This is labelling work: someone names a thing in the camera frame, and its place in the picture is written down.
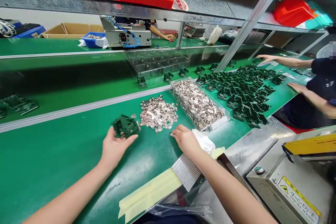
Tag person's right hand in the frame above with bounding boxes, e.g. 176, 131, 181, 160
170, 124, 208, 160

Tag person's left hand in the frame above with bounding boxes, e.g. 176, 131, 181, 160
101, 126, 139, 162

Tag loose heap of silver clips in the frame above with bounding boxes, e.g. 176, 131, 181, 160
130, 96, 180, 134

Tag white cloth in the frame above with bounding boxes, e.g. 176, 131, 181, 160
191, 128, 216, 154

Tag clear tray of silver clips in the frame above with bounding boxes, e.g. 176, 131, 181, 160
170, 77, 231, 132

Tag silver ribbed foil sheet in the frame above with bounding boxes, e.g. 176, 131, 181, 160
171, 153, 203, 193

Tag beige tape piece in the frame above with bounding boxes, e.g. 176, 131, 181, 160
211, 146, 226, 160

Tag beige masking tape strips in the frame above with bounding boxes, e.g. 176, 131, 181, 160
118, 167, 185, 223

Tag empty clear plastic tray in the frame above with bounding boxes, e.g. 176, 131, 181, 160
122, 46, 191, 81

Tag pile of green circuit boards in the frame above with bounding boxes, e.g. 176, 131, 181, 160
196, 60, 288, 130

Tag clear plastic bag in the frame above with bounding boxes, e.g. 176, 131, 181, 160
146, 182, 226, 224

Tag person's body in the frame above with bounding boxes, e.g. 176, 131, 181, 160
133, 209, 201, 224

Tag small grey control box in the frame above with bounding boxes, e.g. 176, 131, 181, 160
182, 23, 207, 39

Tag white plastic basket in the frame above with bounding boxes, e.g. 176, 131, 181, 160
206, 25, 223, 46

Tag black plastic bag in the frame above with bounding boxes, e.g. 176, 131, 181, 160
220, 29, 240, 44

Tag blue bin of metal parts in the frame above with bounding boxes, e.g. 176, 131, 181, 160
80, 31, 107, 49

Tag red and white tape roll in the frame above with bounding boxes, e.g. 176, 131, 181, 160
172, 0, 189, 12

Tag grey machine with warning label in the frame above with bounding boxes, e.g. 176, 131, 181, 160
246, 126, 336, 224

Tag cardboard box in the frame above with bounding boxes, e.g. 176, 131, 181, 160
41, 22, 106, 39

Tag small cluster of green boards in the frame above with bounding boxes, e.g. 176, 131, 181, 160
0, 93, 40, 120

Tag small red plastic bin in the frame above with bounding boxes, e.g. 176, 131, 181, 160
273, 0, 315, 28

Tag white fan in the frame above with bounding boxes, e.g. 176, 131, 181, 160
316, 41, 336, 60

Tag teal plastic bin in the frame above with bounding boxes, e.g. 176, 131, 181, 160
313, 10, 333, 29

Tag blue tray with black items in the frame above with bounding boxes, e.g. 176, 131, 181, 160
12, 23, 47, 39

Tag aluminium conveyor rail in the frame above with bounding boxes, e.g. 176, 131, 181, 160
0, 84, 172, 133

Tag white machine with blue hoses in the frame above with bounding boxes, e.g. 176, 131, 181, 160
99, 15, 153, 49

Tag aluminium frame post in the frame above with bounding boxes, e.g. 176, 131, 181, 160
215, 0, 294, 73

